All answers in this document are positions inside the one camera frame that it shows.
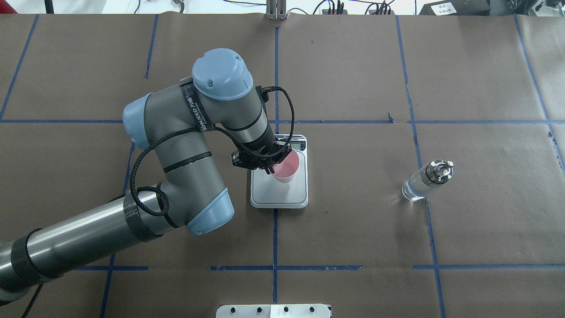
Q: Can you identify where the digital kitchen scale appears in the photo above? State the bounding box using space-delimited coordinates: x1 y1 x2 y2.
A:
250 134 309 209

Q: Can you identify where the aluminium frame post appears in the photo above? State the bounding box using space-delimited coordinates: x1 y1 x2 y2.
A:
266 0 288 21

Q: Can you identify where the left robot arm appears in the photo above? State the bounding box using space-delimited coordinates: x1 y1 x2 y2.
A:
1 48 292 306

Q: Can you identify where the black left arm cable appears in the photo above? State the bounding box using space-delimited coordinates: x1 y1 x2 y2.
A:
20 85 295 318

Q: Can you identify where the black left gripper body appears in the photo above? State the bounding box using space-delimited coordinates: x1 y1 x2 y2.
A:
241 132 291 170

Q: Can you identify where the pink paper cup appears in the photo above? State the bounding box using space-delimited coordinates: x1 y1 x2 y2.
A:
272 149 300 183

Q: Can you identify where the brown paper table cover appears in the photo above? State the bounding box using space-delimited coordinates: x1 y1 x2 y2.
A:
1 12 564 318

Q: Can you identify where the white mounting base plate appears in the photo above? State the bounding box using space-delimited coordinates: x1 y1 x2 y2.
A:
215 303 332 318

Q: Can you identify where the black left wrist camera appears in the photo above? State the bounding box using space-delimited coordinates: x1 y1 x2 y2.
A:
231 150 259 170

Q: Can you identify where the clear glass sauce bottle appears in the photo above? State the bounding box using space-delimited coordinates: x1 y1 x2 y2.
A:
401 159 455 202

